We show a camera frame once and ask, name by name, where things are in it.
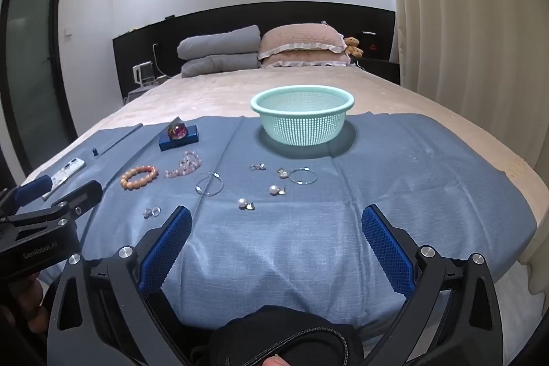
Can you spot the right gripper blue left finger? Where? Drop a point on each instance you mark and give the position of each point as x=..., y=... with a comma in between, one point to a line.
x=159, y=248

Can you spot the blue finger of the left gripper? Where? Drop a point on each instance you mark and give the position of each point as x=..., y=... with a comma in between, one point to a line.
x=31, y=191
x=80, y=200

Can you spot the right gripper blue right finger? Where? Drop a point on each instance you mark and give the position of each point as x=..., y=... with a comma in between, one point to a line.
x=395, y=262

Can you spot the large silver hoop earring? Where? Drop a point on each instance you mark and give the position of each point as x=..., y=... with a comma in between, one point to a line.
x=209, y=184

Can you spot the pearl earring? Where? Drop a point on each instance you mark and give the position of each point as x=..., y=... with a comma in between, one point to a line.
x=244, y=204
x=276, y=190

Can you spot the small silver stud earrings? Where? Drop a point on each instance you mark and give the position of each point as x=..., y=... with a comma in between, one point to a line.
x=257, y=167

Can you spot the silver heart charm earring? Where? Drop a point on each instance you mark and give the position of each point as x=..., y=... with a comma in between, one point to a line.
x=282, y=173

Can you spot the black sleeve forearm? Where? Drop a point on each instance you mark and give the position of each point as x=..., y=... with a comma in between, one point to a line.
x=299, y=338

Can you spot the left hand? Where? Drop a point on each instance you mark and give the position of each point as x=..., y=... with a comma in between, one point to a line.
x=21, y=302

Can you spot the white smartphone butterfly case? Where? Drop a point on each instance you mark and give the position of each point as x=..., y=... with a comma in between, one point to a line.
x=65, y=172

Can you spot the purple glass ball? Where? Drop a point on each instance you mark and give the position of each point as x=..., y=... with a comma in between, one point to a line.
x=177, y=130

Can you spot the blue rectangular box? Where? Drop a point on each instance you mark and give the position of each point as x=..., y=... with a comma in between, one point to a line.
x=165, y=144

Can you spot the white appliance on nightstand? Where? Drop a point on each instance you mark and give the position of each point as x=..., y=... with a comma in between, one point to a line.
x=143, y=74

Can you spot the dark glass door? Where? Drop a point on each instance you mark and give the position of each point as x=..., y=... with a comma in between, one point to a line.
x=33, y=95

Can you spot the blue cloth mat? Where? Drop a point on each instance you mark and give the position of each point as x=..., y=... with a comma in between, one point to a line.
x=305, y=249

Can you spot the beige bed cover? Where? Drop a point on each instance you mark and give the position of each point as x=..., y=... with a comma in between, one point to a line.
x=229, y=94

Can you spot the lower grey folded quilt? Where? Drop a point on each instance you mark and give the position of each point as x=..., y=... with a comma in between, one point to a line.
x=220, y=63

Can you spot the grey folded quilt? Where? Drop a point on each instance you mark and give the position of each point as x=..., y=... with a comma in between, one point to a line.
x=220, y=63
x=240, y=41

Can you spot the mint green plastic basket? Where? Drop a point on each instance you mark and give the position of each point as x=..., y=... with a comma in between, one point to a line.
x=302, y=115

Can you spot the black nightstand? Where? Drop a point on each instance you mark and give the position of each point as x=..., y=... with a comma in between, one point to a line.
x=389, y=71

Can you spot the upper grey folded quilt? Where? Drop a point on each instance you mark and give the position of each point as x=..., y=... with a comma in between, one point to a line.
x=240, y=41

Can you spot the brown teddy bear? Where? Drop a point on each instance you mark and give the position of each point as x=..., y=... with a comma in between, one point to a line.
x=352, y=48

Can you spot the lower pink ruffled pillow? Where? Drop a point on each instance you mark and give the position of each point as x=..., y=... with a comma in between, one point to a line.
x=307, y=58

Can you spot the pink ruffled pillow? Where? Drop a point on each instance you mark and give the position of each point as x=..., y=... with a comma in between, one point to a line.
x=307, y=58
x=298, y=37

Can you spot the upper pink ruffled pillow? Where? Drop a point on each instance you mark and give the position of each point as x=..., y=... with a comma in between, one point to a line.
x=298, y=37

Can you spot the cream curtain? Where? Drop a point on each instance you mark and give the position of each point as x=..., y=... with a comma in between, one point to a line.
x=487, y=60

